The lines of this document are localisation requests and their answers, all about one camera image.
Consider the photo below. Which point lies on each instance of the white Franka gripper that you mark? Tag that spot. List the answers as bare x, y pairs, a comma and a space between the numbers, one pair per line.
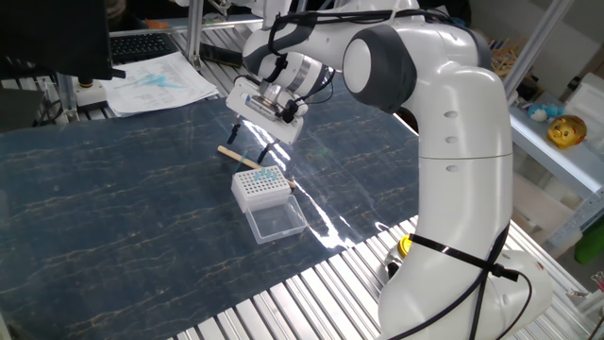
264, 125

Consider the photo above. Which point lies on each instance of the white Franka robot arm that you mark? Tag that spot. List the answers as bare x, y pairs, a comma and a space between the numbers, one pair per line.
462, 189

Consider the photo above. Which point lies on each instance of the white pipette tip box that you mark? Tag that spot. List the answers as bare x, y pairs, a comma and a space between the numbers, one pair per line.
264, 200

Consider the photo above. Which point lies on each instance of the wooden stick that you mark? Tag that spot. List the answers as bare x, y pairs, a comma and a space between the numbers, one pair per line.
231, 153

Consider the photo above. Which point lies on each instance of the black flat bar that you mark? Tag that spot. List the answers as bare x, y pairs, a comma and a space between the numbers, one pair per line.
222, 54

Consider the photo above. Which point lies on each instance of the printed paper sheets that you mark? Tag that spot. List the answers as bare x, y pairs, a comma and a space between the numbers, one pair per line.
160, 85

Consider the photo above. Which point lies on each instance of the black keyboard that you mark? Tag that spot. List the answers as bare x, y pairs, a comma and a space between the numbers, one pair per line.
141, 47

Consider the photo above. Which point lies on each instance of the dark blue marble mat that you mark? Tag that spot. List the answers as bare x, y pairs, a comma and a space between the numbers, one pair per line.
118, 212

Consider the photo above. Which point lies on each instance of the black monitor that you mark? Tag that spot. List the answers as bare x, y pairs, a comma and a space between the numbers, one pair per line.
52, 38

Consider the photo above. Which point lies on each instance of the pile of wooden sticks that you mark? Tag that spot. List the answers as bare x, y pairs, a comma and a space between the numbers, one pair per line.
505, 56

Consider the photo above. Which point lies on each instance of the blue white plush toy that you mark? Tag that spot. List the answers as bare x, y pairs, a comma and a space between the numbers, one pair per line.
545, 112

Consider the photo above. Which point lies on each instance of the gold piggy bank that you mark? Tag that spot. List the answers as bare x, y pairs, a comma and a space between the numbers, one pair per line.
566, 132

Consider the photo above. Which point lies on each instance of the green board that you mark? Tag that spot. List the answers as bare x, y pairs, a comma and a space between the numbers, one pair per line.
590, 245

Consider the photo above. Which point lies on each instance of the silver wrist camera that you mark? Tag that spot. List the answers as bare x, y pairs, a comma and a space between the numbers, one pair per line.
262, 106

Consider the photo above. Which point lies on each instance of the aluminium upright post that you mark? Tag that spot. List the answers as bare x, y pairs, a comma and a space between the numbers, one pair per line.
195, 33

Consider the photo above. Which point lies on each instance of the aluminium diagonal frame bar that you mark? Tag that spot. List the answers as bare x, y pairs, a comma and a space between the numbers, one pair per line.
538, 47

